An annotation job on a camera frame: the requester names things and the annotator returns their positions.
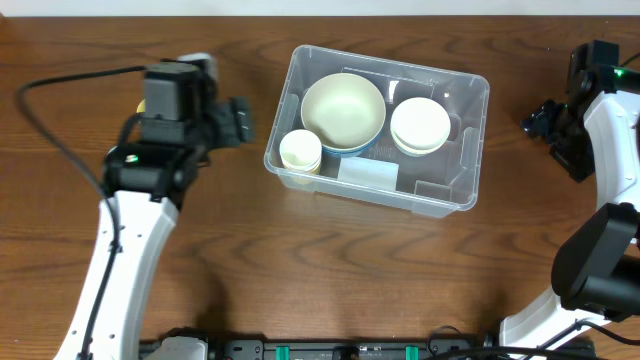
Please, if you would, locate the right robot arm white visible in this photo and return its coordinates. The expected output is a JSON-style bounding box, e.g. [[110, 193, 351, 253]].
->
[[498, 91, 639, 350]]

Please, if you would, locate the clear plastic storage bin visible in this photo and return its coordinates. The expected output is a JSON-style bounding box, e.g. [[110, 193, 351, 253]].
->
[[264, 45, 490, 218]]

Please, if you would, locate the white bowl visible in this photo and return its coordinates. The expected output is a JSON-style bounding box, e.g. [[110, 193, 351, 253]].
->
[[390, 97, 451, 150]]

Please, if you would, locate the yellow cup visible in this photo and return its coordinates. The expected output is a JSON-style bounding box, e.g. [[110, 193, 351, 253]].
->
[[289, 167, 320, 185], [136, 99, 145, 113]]

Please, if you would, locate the cream white cup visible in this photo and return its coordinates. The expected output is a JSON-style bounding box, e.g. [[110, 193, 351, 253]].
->
[[279, 129, 323, 172]]

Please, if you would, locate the yellow bowl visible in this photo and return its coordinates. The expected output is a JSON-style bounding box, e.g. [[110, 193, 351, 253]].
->
[[394, 139, 444, 157]]

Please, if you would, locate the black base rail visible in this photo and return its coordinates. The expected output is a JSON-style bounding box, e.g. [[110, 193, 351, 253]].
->
[[139, 335, 599, 360]]

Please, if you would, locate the large beige bowl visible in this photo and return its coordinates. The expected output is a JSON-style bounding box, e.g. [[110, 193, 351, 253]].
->
[[301, 73, 386, 150]]

